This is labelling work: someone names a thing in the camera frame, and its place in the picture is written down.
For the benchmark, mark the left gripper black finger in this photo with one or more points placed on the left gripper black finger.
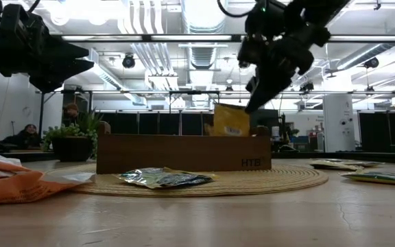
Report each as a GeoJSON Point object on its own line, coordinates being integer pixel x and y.
{"type": "Point", "coordinates": [57, 73]}
{"type": "Point", "coordinates": [63, 49]}

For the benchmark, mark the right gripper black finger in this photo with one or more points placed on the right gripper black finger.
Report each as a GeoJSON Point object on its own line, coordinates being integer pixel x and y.
{"type": "Point", "coordinates": [253, 85]}
{"type": "Point", "coordinates": [269, 85]}

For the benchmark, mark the round woven straw placemat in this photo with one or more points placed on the round woven straw placemat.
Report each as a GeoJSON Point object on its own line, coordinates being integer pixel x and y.
{"type": "Point", "coordinates": [252, 178]}

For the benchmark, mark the brown wooden compartment tea box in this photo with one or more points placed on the brown wooden compartment tea box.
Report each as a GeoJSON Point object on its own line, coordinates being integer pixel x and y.
{"type": "Point", "coordinates": [183, 154]}

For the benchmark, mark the green yellow tea packet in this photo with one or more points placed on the green yellow tea packet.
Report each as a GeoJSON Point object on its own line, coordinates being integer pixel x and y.
{"type": "Point", "coordinates": [379, 178]}
{"type": "Point", "coordinates": [163, 178]}

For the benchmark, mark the plain yellow tea packet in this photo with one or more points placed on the plain yellow tea packet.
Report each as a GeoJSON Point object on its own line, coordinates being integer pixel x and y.
{"type": "Point", "coordinates": [334, 166]}

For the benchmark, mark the small white container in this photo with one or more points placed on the small white container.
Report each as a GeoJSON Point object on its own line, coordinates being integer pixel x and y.
{"type": "Point", "coordinates": [275, 132]}

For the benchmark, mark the black background truss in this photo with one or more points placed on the black background truss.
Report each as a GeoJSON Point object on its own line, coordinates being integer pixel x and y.
{"type": "Point", "coordinates": [190, 92]}

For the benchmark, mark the blue box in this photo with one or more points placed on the blue box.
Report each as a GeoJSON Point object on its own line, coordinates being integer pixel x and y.
{"type": "Point", "coordinates": [302, 140]}

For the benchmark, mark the black ceiling spotlight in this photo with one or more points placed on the black ceiling spotlight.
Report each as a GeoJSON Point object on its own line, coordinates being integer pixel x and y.
{"type": "Point", "coordinates": [129, 61]}
{"type": "Point", "coordinates": [371, 63]}

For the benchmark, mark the potted green succulent plant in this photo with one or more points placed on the potted green succulent plant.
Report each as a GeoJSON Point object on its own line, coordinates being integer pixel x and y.
{"type": "Point", "coordinates": [72, 149]}

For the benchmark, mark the white column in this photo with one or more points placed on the white column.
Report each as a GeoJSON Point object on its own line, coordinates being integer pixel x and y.
{"type": "Point", "coordinates": [338, 123]}

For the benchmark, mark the black overhead crossbar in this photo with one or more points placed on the black overhead crossbar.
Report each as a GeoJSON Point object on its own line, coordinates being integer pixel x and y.
{"type": "Point", "coordinates": [146, 38]}

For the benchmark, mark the black partition panels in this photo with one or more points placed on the black partition panels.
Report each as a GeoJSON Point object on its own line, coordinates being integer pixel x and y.
{"type": "Point", "coordinates": [372, 132]}
{"type": "Point", "coordinates": [125, 123]}

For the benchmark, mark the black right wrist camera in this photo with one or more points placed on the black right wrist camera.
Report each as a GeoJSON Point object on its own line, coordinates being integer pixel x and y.
{"type": "Point", "coordinates": [257, 44]}

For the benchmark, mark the silver ventilation duct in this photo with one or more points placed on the silver ventilation duct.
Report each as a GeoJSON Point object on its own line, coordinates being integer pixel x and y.
{"type": "Point", "coordinates": [202, 20]}

